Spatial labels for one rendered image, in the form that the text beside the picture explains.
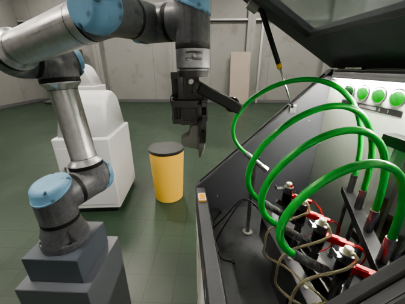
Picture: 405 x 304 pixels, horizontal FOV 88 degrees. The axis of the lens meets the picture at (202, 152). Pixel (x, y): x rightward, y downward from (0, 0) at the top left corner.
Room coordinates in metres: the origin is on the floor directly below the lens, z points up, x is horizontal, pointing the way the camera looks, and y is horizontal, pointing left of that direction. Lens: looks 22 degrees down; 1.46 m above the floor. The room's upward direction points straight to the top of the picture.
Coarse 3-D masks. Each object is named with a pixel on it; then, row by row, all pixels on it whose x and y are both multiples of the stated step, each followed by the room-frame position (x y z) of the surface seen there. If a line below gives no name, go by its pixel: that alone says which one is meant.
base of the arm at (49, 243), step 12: (48, 228) 0.51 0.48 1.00; (60, 228) 0.52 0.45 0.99; (72, 228) 0.54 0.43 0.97; (84, 228) 0.57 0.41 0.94; (48, 240) 0.50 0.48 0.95; (60, 240) 0.51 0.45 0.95; (72, 240) 0.53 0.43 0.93; (84, 240) 0.55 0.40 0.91; (48, 252) 0.49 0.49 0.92; (60, 252) 0.50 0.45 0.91
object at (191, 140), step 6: (192, 126) 0.49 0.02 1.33; (198, 126) 0.49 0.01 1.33; (192, 132) 0.49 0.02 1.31; (198, 132) 0.49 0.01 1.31; (186, 138) 0.49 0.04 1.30; (192, 138) 0.49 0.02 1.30; (198, 138) 0.49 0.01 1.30; (186, 144) 0.49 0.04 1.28; (192, 144) 0.49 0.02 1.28; (198, 144) 0.49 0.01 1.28; (204, 144) 0.48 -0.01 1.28; (198, 150) 0.51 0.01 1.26; (204, 150) 0.50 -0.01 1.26
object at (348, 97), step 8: (288, 80) 0.62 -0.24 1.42; (296, 80) 0.62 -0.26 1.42; (304, 80) 0.61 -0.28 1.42; (312, 80) 0.60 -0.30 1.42; (320, 80) 0.60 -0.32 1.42; (328, 80) 0.59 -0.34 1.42; (264, 88) 0.65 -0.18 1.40; (272, 88) 0.64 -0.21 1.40; (336, 88) 0.58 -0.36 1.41; (256, 96) 0.65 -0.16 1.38; (344, 96) 0.58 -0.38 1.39; (352, 104) 0.57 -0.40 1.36; (240, 112) 0.67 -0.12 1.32; (360, 120) 0.56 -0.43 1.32; (232, 128) 0.67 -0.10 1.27; (232, 136) 0.67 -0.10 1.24; (360, 136) 0.55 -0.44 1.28; (360, 144) 0.55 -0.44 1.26; (360, 152) 0.55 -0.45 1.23; (352, 176) 0.55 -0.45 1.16
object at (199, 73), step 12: (180, 72) 0.49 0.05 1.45; (192, 72) 0.47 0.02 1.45; (204, 72) 0.48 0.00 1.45; (180, 84) 0.49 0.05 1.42; (192, 84) 0.49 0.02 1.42; (180, 96) 0.49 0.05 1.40; (192, 96) 0.49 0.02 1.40; (180, 108) 0.49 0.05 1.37; (192, 108) 0.48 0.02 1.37; (204, 108) 0.48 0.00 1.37; (180, 120) 0.47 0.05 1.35; (192, 120) 0.48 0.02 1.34
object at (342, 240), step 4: (332, 236) 0.36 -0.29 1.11; (336, 236) 0.36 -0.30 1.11; (328, 240) 0.36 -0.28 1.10; (332, 240) 0.36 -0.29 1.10; (336, 240) 0.35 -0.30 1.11; (340, 240) 0.35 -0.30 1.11; (344, 240) 0.35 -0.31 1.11; (336, 244) 0.35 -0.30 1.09; (340, 244) 0.35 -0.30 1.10; (344, 244) 0.34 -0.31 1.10; (348, 244) 0.34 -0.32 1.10; (352, 244) 0.34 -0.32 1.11
